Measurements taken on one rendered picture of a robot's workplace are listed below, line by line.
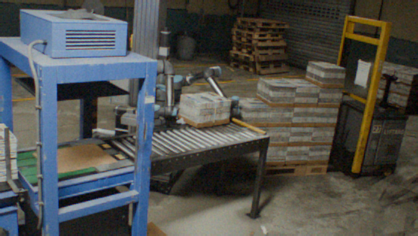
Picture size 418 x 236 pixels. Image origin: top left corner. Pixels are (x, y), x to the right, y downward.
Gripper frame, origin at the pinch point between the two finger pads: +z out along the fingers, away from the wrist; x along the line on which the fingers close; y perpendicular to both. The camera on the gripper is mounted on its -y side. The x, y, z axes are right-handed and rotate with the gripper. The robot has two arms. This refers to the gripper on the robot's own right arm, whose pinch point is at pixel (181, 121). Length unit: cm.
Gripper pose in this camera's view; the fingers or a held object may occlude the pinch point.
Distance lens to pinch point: 382.1
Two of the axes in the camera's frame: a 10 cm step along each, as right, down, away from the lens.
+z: 7.7, -1.1, 6.3
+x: -6.3, -2.9, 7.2
